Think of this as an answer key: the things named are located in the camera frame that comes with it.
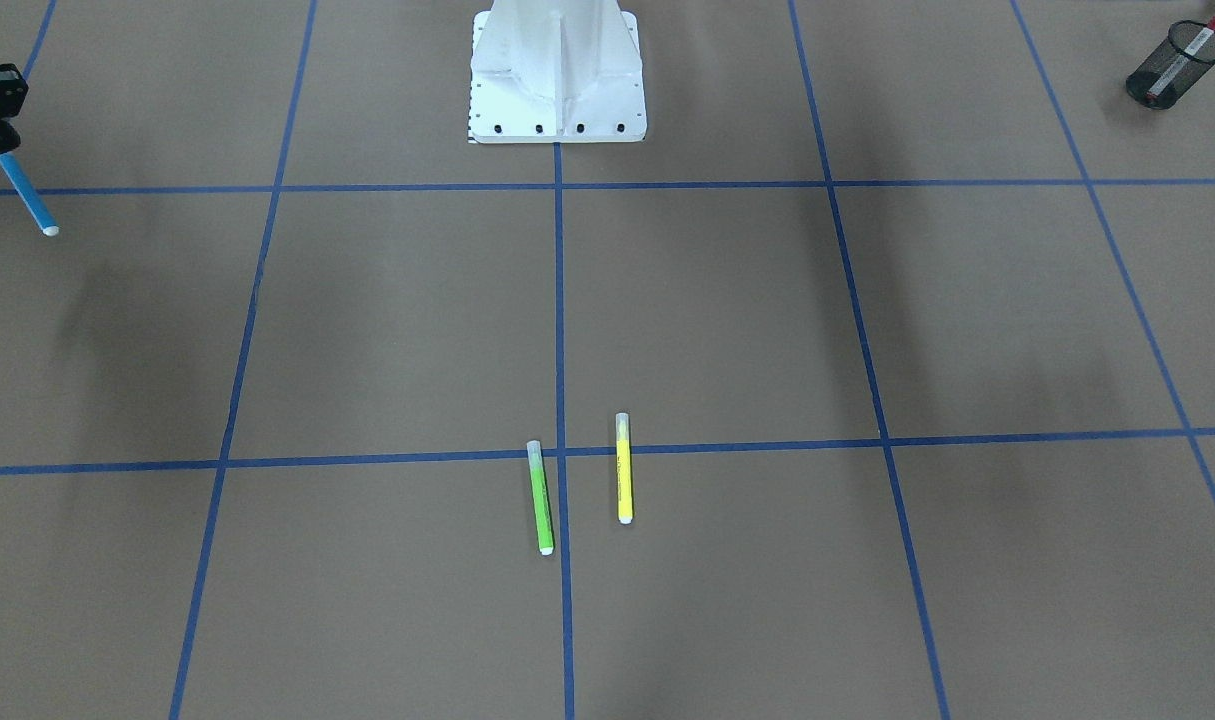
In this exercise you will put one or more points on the blue marker pen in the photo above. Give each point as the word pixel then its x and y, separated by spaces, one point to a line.
pixel 28 194

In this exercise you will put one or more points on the red marker pen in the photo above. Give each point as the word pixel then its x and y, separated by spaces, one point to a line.
pixel 1182 60

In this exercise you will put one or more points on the green marker pen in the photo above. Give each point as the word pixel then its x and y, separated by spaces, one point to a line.
pixel 542 513

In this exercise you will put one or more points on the yellow marker pen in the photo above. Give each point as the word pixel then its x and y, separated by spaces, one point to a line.
pixel 625 507

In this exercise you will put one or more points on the black mesh cup near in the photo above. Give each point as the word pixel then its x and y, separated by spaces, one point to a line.
pixel 1175 64

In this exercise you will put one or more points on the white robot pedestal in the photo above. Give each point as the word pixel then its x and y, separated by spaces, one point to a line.
pixel 556 72

